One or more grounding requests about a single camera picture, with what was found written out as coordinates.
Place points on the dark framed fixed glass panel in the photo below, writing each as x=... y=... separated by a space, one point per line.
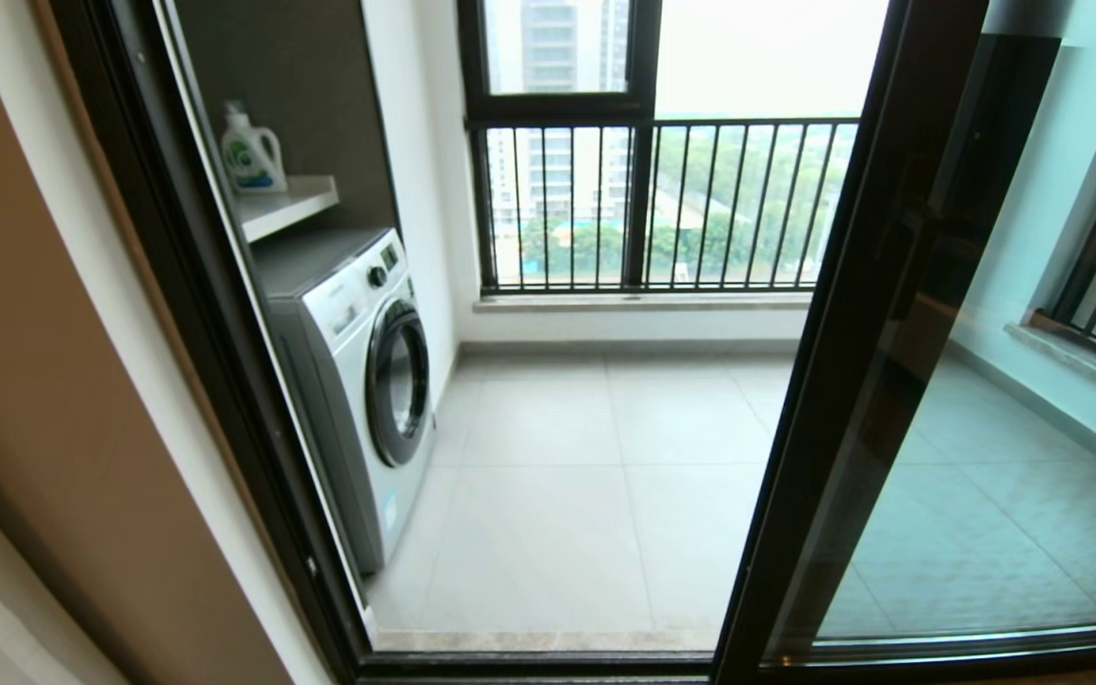
x=986 y=143

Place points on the white laundry detergent bottle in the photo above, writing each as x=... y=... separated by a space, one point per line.
x=251 y=157

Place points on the white wall shelf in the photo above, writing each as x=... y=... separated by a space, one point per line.
x=286 y=205

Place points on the dark framed sliding glass door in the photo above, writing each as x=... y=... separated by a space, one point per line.
x=824 y=381

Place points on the grey stone window sill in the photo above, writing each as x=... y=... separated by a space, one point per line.
x=1081 y=369
x=653 y=302

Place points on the black window guard railing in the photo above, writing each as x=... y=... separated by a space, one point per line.
x=1090 y=341

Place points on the dark brown window frame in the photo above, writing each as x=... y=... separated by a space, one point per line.
x=557 y=107

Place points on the long black balcony railing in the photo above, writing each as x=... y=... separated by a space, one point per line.
x=748 y=122

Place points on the white front-load washing machine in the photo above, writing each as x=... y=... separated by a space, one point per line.
x=348 y=381

